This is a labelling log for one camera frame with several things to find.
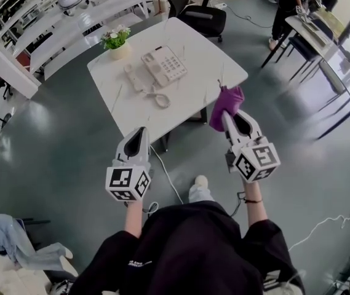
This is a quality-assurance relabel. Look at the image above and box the black white striped fabric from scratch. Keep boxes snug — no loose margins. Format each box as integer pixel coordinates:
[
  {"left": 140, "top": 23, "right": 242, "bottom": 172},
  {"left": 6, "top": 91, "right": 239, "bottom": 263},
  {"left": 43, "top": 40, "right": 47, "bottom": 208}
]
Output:
[{"left": 263, "top": 269, "right": 305, "bottom": 295}]

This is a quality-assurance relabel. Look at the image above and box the black office chair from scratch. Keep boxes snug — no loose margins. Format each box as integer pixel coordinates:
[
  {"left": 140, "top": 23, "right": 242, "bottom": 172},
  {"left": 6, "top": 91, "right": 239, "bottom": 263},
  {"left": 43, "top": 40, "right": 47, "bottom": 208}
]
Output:
[{"left": 157, "top": 0, "right": 227, "bottom": 44}]

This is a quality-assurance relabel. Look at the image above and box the purple cloth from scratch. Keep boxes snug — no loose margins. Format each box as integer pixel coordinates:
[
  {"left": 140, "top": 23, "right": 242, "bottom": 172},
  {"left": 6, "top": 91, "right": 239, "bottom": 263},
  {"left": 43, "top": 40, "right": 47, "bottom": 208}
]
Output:
[{"left": 209, "top": 85, "right": 245, "bottom": 132}]

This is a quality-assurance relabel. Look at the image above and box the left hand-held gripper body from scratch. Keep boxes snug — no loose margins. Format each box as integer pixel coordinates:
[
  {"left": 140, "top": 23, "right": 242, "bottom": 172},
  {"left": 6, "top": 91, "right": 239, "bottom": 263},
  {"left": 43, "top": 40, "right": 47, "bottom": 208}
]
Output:
[{"left": 106, "top": 127, "right": 153, "bottom": 202}]

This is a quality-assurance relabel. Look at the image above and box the white long table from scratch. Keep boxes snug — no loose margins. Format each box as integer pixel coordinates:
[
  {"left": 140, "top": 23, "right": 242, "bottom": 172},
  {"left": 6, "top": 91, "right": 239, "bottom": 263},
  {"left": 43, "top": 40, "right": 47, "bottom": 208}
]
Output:
[{"left": 0, "top": 0, "right": 151, "bottom": 82}]

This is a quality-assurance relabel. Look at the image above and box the person's left forearm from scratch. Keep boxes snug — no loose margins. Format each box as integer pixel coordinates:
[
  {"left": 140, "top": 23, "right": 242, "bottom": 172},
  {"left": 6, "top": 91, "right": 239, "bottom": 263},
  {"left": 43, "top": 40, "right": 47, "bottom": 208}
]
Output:
[{"left": 124, "top": 200, "right": 145, "bottom": 238}]

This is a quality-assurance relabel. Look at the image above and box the beige desk telephone base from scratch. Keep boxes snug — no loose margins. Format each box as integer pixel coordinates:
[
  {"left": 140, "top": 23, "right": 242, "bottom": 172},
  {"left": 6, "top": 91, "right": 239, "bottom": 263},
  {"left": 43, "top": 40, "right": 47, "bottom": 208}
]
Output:
[{"left": 140, "top": 45, "right": 188, "bottom": 88}]

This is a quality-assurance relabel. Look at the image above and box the person's light jeans leg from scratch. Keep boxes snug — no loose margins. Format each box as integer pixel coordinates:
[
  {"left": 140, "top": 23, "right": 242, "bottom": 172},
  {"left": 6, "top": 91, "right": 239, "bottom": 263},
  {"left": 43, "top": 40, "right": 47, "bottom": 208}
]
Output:
[{"left": 188, "top": 184, "right": 215, "bottom": 204}]

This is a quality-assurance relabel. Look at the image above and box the black side chair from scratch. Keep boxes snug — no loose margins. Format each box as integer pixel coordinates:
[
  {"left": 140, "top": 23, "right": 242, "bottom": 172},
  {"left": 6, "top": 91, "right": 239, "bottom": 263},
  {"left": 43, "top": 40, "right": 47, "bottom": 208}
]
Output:
[{"left": 287, "top": 34, "right": 322, "bottom": 79}]

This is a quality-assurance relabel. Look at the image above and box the white cable with adapter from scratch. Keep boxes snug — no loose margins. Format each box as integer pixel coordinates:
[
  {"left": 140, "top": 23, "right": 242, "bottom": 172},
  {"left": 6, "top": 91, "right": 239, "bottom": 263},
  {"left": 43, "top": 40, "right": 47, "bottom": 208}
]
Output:
[{"left": 288, "top": 207, "right": 350, "bottom": 252}]

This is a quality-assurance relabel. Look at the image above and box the white desk with black legs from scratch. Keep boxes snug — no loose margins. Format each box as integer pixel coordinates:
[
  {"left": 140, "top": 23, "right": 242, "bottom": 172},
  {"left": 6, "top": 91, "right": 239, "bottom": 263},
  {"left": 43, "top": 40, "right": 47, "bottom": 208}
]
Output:
[{"left": 260, "top": 12, "right": 337, "bottom": 69}]

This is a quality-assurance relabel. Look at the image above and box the beige telephone handset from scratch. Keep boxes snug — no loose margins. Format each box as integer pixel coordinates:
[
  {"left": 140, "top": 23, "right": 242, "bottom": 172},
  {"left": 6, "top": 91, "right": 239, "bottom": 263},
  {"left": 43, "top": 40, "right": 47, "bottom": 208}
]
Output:
[{"left": 123, "top": 63, "right": 151, "bottom": 92}]

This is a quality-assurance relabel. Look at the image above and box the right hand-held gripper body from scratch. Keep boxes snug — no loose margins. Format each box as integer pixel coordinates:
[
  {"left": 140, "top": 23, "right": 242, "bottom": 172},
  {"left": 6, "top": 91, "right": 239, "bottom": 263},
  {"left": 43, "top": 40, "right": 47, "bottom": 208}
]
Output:
[{"left": 225, "top": 109, "right": 282, "bottom": 184}]

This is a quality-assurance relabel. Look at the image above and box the white ornate furniture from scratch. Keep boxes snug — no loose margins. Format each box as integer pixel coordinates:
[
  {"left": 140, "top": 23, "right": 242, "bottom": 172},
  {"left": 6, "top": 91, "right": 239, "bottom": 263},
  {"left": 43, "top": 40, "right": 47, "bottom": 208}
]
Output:
[{"left": 0, "top": 250, "right": 52, "bottom": 295}]

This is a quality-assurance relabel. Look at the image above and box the black power strip cable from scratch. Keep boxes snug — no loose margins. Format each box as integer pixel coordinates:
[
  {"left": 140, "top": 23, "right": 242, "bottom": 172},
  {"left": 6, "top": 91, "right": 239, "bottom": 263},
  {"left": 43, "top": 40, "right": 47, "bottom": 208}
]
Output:
[{"left": 225, "top": 6, "right": 274, "bottom": 30}]

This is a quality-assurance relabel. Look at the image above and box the potted flower plant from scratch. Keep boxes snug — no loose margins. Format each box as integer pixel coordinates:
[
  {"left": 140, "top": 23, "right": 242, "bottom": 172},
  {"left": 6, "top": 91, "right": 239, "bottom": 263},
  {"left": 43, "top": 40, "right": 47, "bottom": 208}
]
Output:
[{"left": 100, "top": 25, "right": 132, "bottom": 61}]

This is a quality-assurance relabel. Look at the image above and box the person's black t-shirt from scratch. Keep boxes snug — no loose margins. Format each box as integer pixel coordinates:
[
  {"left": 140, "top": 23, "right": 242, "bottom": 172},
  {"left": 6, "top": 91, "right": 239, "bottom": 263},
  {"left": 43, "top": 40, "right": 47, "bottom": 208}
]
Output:
[{"left": 76, "top": 203, "right": 306, "bottom": 295}]

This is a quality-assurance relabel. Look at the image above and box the person's right forearm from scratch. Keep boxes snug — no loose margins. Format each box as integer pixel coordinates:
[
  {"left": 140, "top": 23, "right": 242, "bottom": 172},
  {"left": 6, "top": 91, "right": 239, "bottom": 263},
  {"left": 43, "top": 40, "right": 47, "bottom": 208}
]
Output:
[{"left": 242, "top": 176, "right": 269, "bottom": 227}]

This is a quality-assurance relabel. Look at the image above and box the person's white shoe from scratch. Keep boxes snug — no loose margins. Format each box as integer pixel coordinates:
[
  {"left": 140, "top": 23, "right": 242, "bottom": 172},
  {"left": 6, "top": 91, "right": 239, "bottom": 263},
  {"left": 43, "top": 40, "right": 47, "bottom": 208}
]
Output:
[{"left": 194, "top": 175, "right": 209, "bottom": 190}]

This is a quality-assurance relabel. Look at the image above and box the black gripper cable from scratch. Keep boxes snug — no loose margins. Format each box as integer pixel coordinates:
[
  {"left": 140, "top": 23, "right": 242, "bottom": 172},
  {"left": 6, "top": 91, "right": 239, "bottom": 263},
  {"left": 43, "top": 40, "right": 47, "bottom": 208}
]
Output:
[{"left": 229, "top": 191, "right": 247, "bottom": 218}]

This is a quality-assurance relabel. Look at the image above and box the white floor cable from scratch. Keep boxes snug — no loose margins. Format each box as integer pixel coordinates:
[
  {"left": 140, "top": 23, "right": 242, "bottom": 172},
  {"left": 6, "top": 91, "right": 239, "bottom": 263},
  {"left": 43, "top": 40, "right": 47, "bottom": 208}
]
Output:
[{"left": 149, "top": 144, "right": 185, "bottom": 205}]

